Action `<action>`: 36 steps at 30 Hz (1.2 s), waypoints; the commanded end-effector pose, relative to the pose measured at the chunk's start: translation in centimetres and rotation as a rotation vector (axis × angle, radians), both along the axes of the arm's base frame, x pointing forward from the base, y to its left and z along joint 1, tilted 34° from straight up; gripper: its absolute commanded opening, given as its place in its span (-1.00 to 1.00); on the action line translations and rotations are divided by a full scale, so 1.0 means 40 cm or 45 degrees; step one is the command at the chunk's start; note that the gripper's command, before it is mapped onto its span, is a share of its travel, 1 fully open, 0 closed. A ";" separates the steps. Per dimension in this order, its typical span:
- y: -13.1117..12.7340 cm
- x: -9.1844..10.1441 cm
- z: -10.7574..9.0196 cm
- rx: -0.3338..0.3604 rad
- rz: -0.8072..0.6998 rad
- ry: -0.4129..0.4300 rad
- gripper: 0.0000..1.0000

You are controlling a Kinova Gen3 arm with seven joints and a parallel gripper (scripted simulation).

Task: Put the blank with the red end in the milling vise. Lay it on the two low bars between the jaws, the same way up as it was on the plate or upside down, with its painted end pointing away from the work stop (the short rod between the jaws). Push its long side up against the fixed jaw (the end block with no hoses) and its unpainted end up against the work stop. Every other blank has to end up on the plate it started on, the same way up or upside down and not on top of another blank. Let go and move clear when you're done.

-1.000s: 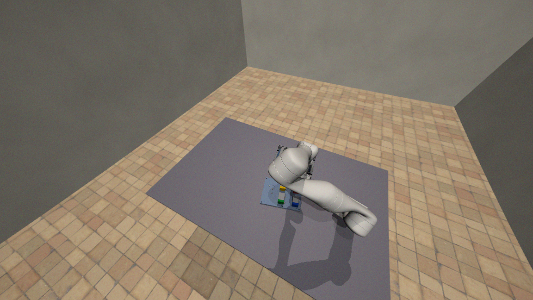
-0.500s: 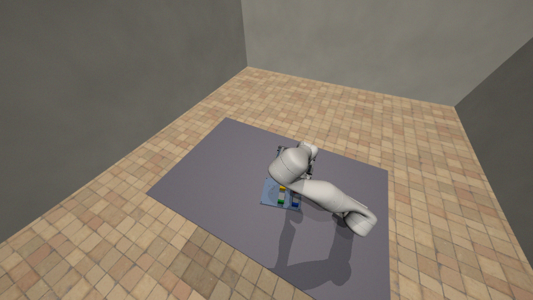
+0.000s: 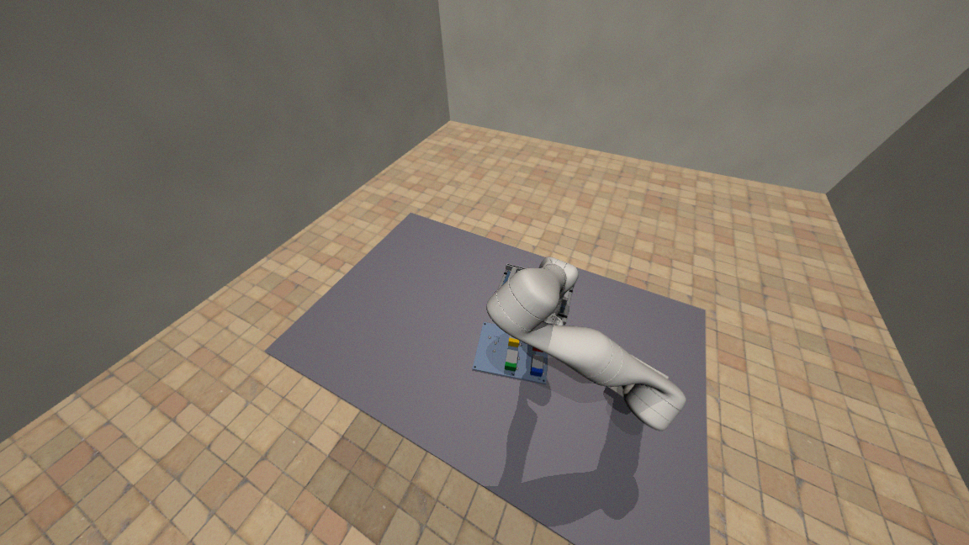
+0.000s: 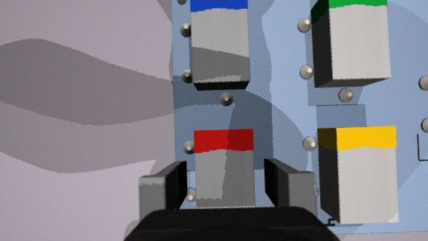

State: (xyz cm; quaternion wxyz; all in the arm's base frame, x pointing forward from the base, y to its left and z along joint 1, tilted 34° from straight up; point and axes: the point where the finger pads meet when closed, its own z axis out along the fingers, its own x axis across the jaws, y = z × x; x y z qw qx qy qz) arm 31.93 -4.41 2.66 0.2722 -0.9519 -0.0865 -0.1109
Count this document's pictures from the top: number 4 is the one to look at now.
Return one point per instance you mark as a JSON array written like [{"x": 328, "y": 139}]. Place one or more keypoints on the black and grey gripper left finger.
[{"x": 166, "y": 189}]

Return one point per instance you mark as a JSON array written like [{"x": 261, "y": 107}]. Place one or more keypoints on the grey block with yellow painted end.
[{"x": 358, "y": 174}]

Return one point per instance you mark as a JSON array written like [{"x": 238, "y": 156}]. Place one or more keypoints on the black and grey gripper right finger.
[{"x": 286, "y": 186}]

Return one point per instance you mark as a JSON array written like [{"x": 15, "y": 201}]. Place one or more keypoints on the grey block with red end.
[{"x": 224, "y": 168}]

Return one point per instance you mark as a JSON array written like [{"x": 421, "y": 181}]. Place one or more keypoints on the grey block with green end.
[{"x": 350, "y": 43}]

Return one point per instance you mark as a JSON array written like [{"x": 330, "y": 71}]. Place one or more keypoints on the grey block with blue end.
[{"x": 220, "y": 44}]

